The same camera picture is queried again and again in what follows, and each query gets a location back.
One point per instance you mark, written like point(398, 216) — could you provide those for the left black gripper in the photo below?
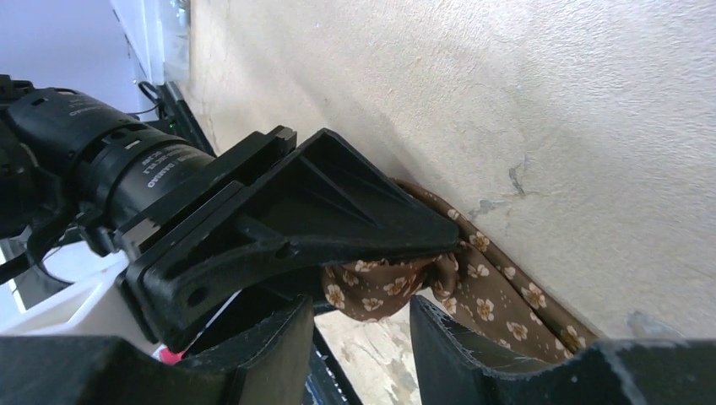
point(197, 228)

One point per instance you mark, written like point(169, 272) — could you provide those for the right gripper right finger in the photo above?
point(455, 365)

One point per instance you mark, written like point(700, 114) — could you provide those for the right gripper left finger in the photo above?
point(266, 364)

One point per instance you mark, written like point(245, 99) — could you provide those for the brown floral tie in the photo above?
point(477, 284)

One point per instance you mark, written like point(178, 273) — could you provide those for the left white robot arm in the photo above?
point(62, 151)

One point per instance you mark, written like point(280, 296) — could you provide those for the clear plastic screw box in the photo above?
point(158, 32)

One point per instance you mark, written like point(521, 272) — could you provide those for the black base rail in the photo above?
point(326, 383)

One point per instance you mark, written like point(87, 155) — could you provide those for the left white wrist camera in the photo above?
point(90, 305)

